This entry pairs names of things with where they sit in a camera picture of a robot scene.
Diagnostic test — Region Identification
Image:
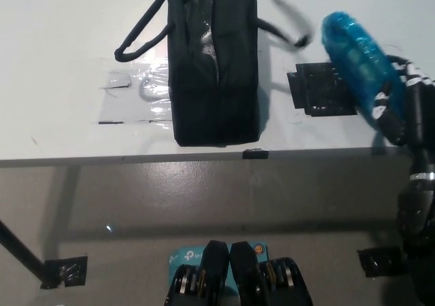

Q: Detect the blue plastic-wrapped plate stack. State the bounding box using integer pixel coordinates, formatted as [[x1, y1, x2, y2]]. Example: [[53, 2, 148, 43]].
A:
[[321, 10, 407, 125]]

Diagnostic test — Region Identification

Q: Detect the black table leg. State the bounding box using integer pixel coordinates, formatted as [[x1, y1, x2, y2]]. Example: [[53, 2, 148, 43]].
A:
[[0, 220, 47, 284]]

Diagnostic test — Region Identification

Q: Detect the clear plastic tape sheet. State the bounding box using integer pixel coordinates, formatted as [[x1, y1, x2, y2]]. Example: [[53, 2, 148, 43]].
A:
[[97, 58, 175, 126]]

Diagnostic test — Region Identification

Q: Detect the black insulated tote bag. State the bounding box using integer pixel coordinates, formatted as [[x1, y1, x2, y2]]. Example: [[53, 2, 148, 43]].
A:
[[114, 0, 315, 149]]

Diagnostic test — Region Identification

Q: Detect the large black tape patch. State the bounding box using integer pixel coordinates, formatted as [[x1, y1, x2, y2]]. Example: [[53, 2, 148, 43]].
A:
[[287, 62, 358, 117]]

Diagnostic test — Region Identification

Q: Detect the black floor tape patch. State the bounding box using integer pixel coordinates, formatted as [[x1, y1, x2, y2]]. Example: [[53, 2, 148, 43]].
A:
[[39, 255, 88, 290], [356, 246, 407, 279]]

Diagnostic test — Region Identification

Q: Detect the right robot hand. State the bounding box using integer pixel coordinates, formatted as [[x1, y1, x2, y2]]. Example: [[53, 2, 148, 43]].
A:
[[371, 55, 435, 164]]

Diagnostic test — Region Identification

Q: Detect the small black tape strip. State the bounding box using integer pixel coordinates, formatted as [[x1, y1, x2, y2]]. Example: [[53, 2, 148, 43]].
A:
[[241, 147, 270, 160]]

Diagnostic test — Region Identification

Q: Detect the grey tape piece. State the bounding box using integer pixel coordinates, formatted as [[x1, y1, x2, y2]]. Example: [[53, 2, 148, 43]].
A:
[[100, 71, 133, 90]]

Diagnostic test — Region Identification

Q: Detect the teal tp-link box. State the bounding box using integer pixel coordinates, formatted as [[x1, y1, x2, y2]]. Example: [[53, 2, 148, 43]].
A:
[[169, 241, 271, 288]]

